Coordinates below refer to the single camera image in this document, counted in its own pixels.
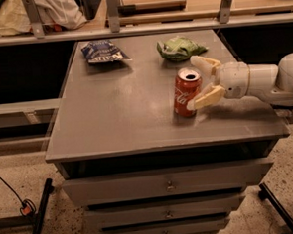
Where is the wooden board on shelf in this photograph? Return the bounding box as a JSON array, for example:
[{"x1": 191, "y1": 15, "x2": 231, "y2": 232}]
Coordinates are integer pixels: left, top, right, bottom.
[{"x1": 118, "y1": 0, "x2": 187, "y2": 15}]

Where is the grey metal bracket middle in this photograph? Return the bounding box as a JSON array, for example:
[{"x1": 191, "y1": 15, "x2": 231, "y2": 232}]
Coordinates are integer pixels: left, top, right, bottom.
[{"x1": 105, "y1": 0, "x2": 120, "y2": 33}]

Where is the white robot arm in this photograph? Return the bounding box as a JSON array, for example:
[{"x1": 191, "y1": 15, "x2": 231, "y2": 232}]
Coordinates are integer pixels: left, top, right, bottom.
[{"x1": 187, "y1": 53, "x2": 293, "y2": 110}]

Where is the white cloth on shelf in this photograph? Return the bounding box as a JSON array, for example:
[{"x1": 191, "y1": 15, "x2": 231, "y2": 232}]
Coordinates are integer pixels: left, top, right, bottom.
[{"x1": 0, "y1": 0, "x2": 87, "y2": 37}]

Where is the grey drawer cabinet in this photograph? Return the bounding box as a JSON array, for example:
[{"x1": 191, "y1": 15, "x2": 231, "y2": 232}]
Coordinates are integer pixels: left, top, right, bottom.
[{"x1": 46, "y1": 35, "x2": 289, "y2": 234}]

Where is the green chip bag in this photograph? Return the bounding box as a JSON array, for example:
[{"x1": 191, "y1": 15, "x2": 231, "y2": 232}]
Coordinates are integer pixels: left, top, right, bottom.
[{"x1": 156, "y1": 36, "x2": 207, "y2": 62}]

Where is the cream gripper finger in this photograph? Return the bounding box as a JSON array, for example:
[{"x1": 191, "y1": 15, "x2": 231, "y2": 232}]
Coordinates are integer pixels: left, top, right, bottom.
[
  {"x1": 187, "y1": 83, "x2": 225, "y2": 110},
  {"x1": 190, "y1": 56, "x2": 220, "y2": 77}
]

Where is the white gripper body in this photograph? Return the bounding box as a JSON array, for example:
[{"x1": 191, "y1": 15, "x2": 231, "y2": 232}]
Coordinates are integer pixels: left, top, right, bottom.
[{"x1": 216, "y1": 61, "x2": 249, "y2": 99}]

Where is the black stand leg right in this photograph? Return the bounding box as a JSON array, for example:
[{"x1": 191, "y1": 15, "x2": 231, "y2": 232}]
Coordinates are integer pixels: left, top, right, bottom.
[{"x1": 258, "y1": 183, "x2": 293, "y2": 232}]

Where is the black stand leg left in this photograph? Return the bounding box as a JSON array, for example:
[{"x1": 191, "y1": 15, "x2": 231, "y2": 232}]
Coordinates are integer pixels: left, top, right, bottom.
[{"x1": 32, "y1": 178, "x2": 55, "y2": 234}]

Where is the grey metal bracket left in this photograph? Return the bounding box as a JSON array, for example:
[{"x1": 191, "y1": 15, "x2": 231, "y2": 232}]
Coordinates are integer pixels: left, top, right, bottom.
[{"x1": 22, "y1": 0, "x2": 45, "y2": 39}]

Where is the black cable with orange plug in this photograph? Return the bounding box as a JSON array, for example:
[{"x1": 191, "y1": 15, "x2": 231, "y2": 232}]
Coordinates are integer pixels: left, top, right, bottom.
[{"x1": 0, "y1": 164, "x2": 53, "y2": 234}]

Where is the grey metal bracket right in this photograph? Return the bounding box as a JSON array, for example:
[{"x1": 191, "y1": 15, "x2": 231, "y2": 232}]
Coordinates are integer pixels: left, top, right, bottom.
[{"x1": 217, "y1": 0, "x2": 233, "y2": 24}]

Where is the blue chip bag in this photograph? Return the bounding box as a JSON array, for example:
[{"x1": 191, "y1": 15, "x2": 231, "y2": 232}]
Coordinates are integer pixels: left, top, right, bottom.
[{"x1": 81, "y1": 39, "x2": 130, "y2": 64}]

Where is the bottom grey drawer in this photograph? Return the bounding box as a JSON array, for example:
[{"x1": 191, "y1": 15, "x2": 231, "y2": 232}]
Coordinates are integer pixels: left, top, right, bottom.
[{"x1": 100, "y1": 216, "x2": 229, "y2": 234}]

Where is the grey drawer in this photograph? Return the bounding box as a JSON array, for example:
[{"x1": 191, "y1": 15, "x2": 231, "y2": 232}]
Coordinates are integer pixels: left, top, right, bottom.
[
  {"x1": 63, "y1": 158, "x2": 273, "y2": 206},
  {"x1": 84, "y1": 193, "x2": 245, "y2": 228},
  {"x1": 100, "y1": 216, "x2": 229, "y2": 234}
]

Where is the black stand leg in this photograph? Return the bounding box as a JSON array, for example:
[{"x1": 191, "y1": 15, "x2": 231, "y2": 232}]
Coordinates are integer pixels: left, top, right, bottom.
[
  {"x1": 32, "y1": 178, "x2": 55, "y2": 234},
  {"x1": 258, "y1": 183, "x2": 293, "y2": 232}
]

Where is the top grey drawer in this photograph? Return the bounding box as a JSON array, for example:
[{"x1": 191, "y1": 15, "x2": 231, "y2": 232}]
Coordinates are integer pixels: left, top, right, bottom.
[{"x1": 63, "y1": 158, "x2": 273, "y2": 206}]

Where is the middle grey drawer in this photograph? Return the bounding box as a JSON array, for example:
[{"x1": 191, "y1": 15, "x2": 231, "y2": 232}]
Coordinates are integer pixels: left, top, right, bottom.
[{"x1": 84, "y1": 193, "x2": 245, "y2": 228}]

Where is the red coke can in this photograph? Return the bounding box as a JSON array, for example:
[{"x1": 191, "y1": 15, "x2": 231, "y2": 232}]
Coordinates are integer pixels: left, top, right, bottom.
[{"x1": 174, "y1": 67, "x2": 202, "y2": 118}]

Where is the grey metal bracket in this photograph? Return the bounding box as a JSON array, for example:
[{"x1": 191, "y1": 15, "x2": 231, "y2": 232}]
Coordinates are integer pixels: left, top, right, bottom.
[
  {"x1": 217, "y1": 0, "x2": 233, "y2": 24},
  {"x1": 22, "y1": 0, "x2": 45, "y2": 39},
  {"x1": 105, "y1": 0, "x2": 120, "y2": 33}
]

